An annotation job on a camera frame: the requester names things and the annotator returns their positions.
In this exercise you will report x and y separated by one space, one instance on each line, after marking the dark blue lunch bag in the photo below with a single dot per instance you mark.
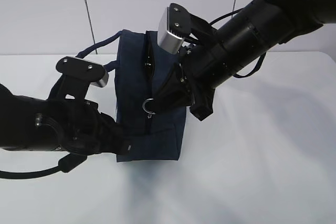
140 68

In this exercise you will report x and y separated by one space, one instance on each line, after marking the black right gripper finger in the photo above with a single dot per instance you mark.
173 79
172 98

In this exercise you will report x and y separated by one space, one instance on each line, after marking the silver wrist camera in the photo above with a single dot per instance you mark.
177 26
76 76

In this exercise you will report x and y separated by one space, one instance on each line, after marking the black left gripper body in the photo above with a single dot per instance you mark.
108 135

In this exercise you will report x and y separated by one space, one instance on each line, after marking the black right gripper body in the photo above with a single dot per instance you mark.
205 68

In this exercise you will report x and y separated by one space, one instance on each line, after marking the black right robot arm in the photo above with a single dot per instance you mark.
263 24

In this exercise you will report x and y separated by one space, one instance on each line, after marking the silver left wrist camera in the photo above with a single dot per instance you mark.
76 76

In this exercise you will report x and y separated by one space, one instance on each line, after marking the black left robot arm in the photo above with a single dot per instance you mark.
71 125

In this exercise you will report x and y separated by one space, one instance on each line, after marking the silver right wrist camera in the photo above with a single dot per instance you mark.
177 26

